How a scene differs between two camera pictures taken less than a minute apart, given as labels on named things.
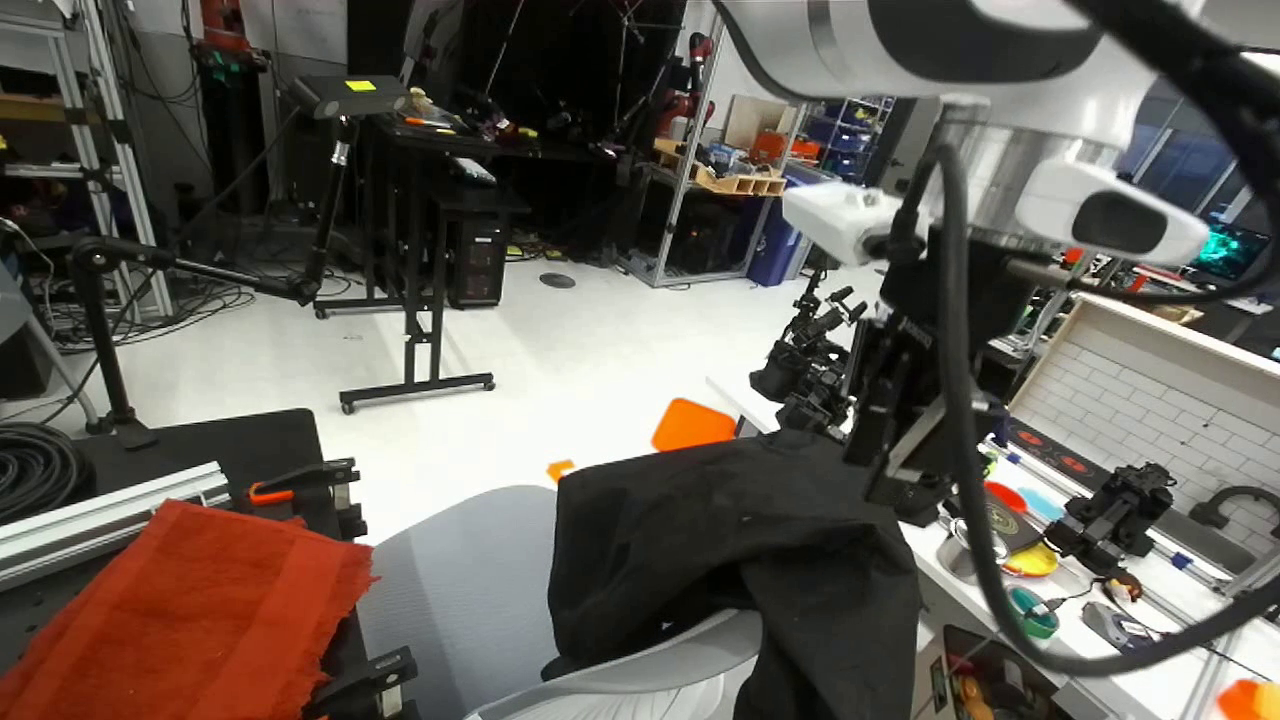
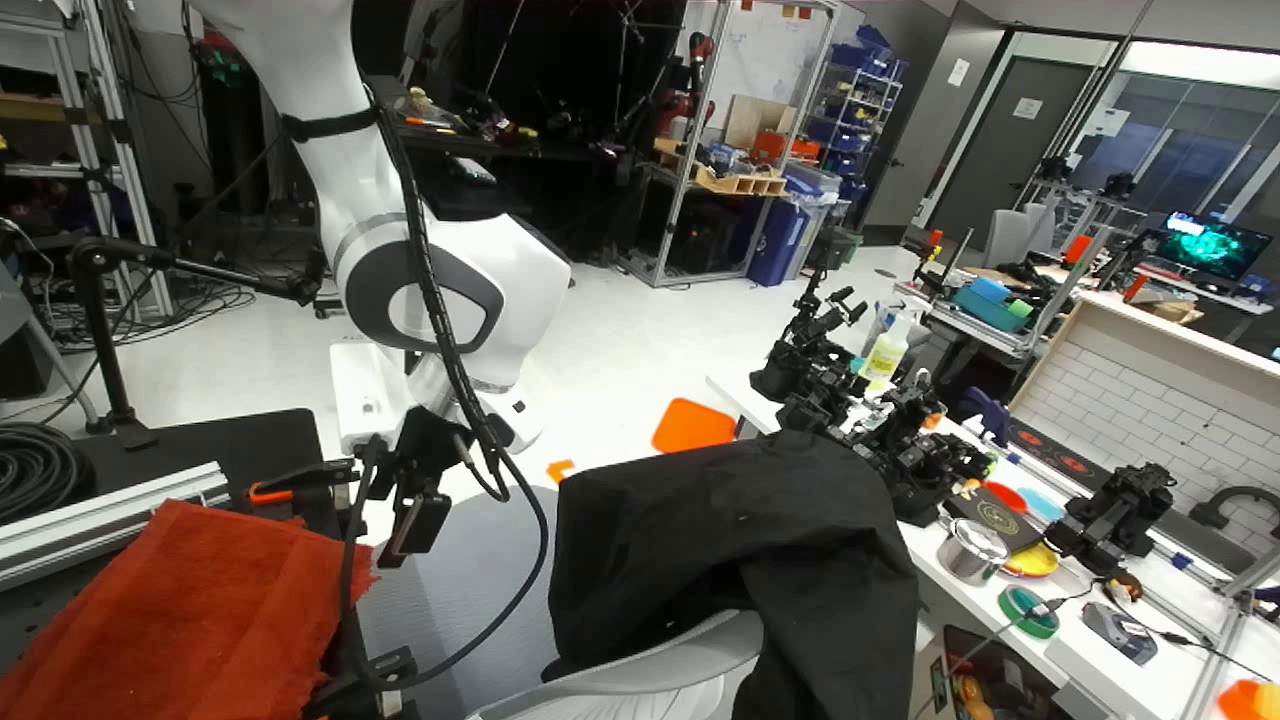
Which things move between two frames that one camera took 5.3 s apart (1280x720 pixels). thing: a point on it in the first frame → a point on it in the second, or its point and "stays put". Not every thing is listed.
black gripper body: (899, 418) → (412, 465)
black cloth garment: (772, 531) stays put
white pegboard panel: (1141, 389) stays put
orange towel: (193, 613) stays put
